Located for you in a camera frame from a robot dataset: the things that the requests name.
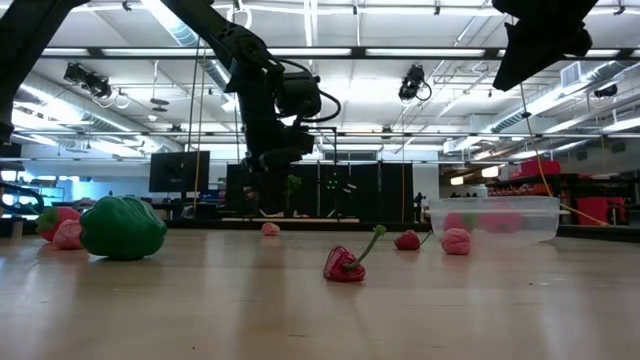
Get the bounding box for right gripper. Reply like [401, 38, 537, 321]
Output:
[492, 0, 599, 93]

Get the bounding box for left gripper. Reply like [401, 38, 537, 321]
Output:
[237, 89, 317, 217]

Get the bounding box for red chili toy green stem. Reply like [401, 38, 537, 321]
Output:
[322, 224, 388, 283]

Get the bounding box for green bell pepper toy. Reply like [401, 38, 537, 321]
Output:
[79, 195, 169, 262]

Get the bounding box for small red strawberry toy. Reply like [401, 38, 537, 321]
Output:
[393, 229, 434, 251]

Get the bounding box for clear plastic tupperware container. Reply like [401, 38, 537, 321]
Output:
[427, 195, 571, 245]

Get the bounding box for small potted background plant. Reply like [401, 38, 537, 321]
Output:
[285, 173, 304, 216]

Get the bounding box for black television monitor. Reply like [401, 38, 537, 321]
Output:
[148, 150, 211, 194]

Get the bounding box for black partition panels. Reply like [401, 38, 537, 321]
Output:
[225, 161, 415, 224]

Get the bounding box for red storage box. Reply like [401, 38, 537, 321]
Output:
[519, 159, 562, 179]

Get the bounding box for red cabinet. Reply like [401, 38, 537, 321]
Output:
[576, 196, 629, 226]

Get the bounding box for black office chair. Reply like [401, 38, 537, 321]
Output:
[0, 180, 47, 217]

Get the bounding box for yellow hanging cable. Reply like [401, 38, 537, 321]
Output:
[519, 82, 609, 227]
[192, 39, 209, 209]

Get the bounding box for black metal table frame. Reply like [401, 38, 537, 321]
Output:
[0, 217, 640, 244]

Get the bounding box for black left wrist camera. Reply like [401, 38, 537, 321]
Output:
[276, 69, 343, 125]

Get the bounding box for black ceiling rig camera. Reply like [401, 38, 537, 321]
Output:
[398, 63, 433, 103]
[63, 61, 114, 100]

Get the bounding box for white looped cable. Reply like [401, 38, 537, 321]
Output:
[227, 3, 254, 30]

